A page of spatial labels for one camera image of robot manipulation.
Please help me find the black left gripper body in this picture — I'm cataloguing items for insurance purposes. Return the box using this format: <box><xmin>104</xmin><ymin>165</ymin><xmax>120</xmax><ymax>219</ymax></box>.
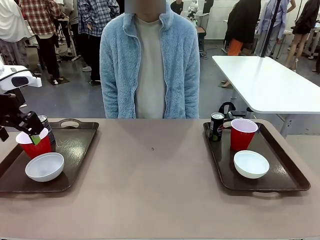
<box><xmin>0</xmin><ymin>93</ymin><xmax>27</xmax><ymax>142</ymax></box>

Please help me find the black patterned drink can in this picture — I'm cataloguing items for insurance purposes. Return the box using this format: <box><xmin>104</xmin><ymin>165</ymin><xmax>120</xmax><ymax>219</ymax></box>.
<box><xmin>37</xmin><ymin>115</ymin><xmax>56</xmax><ymax>146</ymax></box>

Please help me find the red plastic cup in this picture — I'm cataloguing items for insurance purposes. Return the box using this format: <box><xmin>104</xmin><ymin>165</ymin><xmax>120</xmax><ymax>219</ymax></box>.
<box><xmin>230</xmin><ymin>118</ymin><xmax>259</xmax><ymax>152</ymax></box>
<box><xmin>15</xmin><ymin>127</ymin><xmax>52</xmax><ymax>160</ymax></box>

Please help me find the white bowl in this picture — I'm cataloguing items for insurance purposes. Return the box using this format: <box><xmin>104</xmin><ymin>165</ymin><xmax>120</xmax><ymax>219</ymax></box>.
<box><xmin>25</xmin><ymin>152</ymin><xmax>65</xmax><ymax>183</ymax></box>
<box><xmin>233</xmin><ymin>150</ymin><xmax>270</xmax><ymax>180</ymax></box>

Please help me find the black Pepsi can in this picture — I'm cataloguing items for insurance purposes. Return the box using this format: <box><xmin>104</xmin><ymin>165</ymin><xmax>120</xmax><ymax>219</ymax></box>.
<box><xmin>209</xmin><ymin>112</ymin><xmax>225</xmax><ymax>143</ymax></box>

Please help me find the person's left forearm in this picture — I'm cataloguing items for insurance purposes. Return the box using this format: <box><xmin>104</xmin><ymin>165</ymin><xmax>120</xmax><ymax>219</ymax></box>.
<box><xmin>183</xmin><ymin>74</ymin><xmax>201</xmax><ymax>120</ymax></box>

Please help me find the person's right forearm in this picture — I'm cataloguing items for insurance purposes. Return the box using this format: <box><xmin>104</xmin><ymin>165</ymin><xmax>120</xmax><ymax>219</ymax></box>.
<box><xmin>99</xmin><ymin>74</ymin><xmax>121</xmax><ymax>120</ymax></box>

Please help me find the brown plastic serving tray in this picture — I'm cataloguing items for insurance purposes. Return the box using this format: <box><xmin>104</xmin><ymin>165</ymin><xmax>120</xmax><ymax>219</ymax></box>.
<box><xmin>0</xmin><ymin>118</ymin><xmax>100</xmax><ymax>193</ymax></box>
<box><xmin>202</xmin><ymin>119</ymin><xmax>312</xmax><ymax>200</ymax></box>

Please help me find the bystander in white shirt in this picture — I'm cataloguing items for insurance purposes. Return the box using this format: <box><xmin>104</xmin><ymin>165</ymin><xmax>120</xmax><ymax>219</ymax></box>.
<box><xmin>0</xmin><ymin>0</ymin><xmax>35</xmax><ymax>70</ymax></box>

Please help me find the bystander in red plaid shirt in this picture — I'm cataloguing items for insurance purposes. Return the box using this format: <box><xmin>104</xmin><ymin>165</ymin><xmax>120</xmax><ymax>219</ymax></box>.
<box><xmin>19</xmin><ymin>0</ymin><xmax>66</xmax><ymax>86</ymax></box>

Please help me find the bystander in blue plaid shirt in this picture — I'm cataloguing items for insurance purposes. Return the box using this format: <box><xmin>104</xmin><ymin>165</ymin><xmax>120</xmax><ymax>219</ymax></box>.
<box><xmin>76</xmin><ymin>0</ymin><xmax>120</xmax><ymax>83</ymax></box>

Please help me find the person in blue fleece jacket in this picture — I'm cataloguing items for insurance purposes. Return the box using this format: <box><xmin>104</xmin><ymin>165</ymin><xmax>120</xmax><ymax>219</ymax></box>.
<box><xmin>99</xmin><ymin>0</ymin><xmax>201</xmax><ymax>120</ymax></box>

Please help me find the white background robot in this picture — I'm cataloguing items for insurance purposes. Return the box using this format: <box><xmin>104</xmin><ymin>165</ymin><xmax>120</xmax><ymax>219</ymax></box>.
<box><xmin>187</xmin><ymin>0</ymin><xmax>200</xmax><ymax>26</ymax></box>

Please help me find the bystander in orange trousers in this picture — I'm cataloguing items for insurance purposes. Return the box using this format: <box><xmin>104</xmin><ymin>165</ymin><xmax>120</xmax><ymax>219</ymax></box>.
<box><xmin>223</xmin><ymin>0</ymin><xmax>262</xmax><ymax>57</ymax></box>

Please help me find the white background table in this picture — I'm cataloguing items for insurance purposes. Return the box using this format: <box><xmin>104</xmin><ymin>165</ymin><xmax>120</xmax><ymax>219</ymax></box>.
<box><xmin>211</xmin><ymin>55</ymin><xmax>320</xmax><ymax>139</ymax></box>

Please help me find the black vertical pole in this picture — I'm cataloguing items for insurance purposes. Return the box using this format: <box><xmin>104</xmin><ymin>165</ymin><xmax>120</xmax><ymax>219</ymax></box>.
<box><xmin>259</xmin><ymin>0</ymin><xmax>281</xmax><ymax>58</ymax></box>

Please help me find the bystander in light blue shirt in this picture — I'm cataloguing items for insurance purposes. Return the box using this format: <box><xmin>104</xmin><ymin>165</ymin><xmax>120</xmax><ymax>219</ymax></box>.
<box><xmin>254</xmin><ymin>0</ymin><xmax>293</xmax><ymax>58</ymax></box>

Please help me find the bystander in black jacket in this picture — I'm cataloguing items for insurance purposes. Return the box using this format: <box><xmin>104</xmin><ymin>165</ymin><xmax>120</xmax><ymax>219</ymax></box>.
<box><xmin>284</xmin><ymin>0</ymin><xmax>320</xmax><ymax>72</ymax></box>

